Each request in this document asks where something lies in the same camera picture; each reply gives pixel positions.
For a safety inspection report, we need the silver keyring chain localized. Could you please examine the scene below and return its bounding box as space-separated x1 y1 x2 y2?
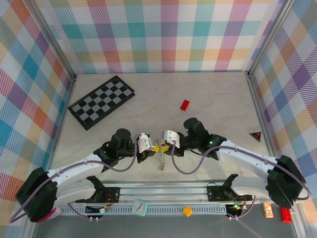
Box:
157 148 167 172

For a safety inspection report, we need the black grey chessboard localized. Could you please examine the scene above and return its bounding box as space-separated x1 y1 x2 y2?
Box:
67 75 136 131

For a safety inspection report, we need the teal square clock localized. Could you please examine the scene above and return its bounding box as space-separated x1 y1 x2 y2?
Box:
131 199 149 216

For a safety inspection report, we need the black red triangle sign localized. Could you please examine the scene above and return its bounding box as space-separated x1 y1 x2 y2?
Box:
249 130 263 142

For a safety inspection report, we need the pink plastic cup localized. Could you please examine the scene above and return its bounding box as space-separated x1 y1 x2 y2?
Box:
37 207 61 222

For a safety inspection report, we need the wooden printed block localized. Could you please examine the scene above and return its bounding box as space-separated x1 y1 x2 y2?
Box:
263 202 274 219

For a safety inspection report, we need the red toy brick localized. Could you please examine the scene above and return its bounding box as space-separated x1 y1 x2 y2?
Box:
279 206 293 223

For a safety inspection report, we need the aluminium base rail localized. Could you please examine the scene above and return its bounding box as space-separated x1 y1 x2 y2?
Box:
29 180 302 206

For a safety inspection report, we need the grey slotted cable duct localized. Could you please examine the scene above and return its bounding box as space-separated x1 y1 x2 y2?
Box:
57 204 230 216

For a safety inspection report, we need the aluminium side rail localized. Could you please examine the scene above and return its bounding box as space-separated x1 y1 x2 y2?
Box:
245 71 307 238
23 74 77 238

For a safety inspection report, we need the black connector bracket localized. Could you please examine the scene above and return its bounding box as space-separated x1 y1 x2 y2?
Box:
225 203 245 221
85 205 110 221

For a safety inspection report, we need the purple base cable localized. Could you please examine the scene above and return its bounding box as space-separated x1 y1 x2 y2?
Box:
236 197 256 220
65 200 91 219

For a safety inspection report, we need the aluminium frame post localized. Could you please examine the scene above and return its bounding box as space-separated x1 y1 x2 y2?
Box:
28 0 77 82
246 0 297 79

